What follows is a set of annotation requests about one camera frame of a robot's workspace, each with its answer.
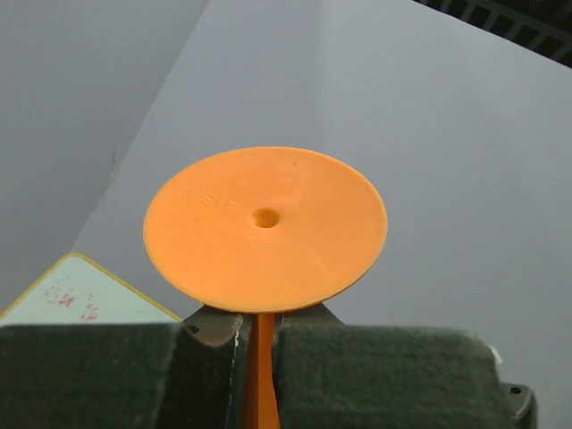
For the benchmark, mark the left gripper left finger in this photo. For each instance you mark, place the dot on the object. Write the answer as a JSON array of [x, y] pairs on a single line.
[[160, 375]]

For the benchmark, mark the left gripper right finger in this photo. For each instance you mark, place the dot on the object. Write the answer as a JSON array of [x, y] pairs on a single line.
[[328, 374]]

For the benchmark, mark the orange plastic wine glass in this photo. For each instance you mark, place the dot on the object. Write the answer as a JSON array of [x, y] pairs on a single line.
[[264, 231]]

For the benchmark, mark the whiteboard with yellow frame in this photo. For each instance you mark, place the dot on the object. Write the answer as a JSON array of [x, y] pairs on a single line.
[[76, 290]]

